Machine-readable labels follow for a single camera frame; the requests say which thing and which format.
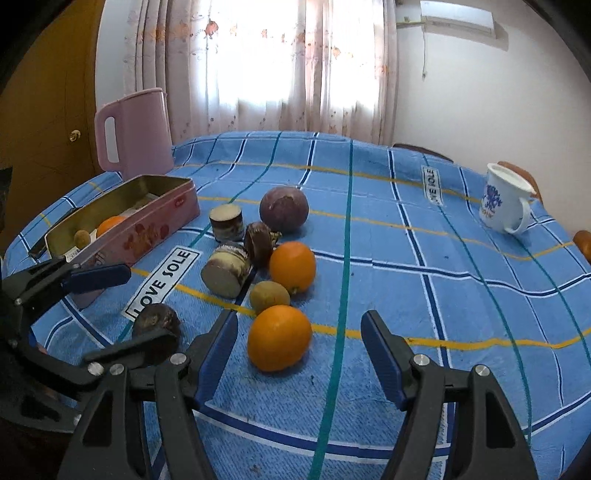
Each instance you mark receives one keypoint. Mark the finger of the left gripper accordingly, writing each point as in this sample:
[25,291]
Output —
[80,280]
[147,349]

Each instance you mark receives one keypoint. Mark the green kiwi on table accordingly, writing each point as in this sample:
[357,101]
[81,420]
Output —
[267,294]

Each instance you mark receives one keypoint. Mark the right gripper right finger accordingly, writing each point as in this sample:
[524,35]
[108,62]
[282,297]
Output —
[487,442]

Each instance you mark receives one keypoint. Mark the white blue floral mug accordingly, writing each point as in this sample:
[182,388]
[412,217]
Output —
[505,205]

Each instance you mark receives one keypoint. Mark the pink metal tin box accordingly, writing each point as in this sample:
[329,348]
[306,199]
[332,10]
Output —
[138,234]

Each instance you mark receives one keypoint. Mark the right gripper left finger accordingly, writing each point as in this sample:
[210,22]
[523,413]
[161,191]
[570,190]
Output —
[183,384]

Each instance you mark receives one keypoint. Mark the white air conditioner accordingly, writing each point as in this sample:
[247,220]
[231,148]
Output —
[454,16]

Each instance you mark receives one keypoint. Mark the kiwi in tin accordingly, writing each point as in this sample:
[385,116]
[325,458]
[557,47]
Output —
[82,239]

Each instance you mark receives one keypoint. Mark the dark brown mangosteen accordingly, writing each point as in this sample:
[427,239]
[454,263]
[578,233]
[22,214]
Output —
[259,243]

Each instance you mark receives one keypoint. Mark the orange fruit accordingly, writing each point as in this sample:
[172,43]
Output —
[108,223]
[278,338]
[292,265]

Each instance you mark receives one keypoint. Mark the pink plastic pitcher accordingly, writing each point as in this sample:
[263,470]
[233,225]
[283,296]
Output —
[142,134]

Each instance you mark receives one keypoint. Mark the dark round stool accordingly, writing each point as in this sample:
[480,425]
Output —
[422,150]

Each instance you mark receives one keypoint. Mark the large purple round fruit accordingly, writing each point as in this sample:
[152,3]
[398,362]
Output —
[284,209]

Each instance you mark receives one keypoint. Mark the brown wooden door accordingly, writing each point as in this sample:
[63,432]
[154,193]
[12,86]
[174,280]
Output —
[47,90]

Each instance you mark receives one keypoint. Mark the floral sheer curtain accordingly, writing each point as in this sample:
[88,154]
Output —
[317,66]

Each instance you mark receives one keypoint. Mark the dark purple passion fruit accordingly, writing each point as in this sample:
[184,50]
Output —
[156,316]

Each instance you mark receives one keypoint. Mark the orange fruit in tin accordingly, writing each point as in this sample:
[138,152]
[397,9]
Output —
[108,223]

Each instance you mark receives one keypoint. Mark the cut purple yam slice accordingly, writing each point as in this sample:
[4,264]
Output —
[227,223]

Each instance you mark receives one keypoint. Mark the brass door knob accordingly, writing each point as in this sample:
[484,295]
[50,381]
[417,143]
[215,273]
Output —
[74,135]

